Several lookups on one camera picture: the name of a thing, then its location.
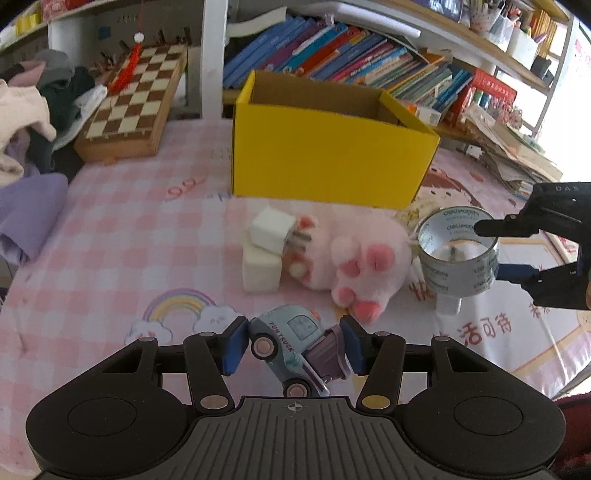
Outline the silver tape roll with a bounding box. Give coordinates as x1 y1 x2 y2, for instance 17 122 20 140
416 206 499 299

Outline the light blue toy truck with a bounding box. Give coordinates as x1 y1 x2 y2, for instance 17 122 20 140
249 304 351 398

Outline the white foam sponge block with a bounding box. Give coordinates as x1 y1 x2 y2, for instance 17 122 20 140
242 238 283 294

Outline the white power adapter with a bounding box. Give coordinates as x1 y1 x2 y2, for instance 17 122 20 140
249 207 311 256

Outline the stack of papers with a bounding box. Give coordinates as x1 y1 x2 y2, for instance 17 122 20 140
463 104 563 199

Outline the pink checkered table mat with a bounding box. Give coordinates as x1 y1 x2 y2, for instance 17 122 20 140
1 121 590 476

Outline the small orange white box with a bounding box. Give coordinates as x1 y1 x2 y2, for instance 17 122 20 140
402 101 442 127

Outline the yellow cardboard box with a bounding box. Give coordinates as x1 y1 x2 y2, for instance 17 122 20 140
232 71 440 210

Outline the wooden chess board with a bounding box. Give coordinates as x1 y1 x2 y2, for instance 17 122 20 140
74 44 188 163

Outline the row of leaning books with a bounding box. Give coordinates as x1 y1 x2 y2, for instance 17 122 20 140
222 9 521 126

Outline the red tassel ornament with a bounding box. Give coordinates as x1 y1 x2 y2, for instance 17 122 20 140
108 31 144 95

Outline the pile of clothes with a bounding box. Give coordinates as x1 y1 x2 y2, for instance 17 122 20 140
1 49 107 266

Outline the white bookshelf frame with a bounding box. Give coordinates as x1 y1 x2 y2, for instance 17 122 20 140
1 1 559 134

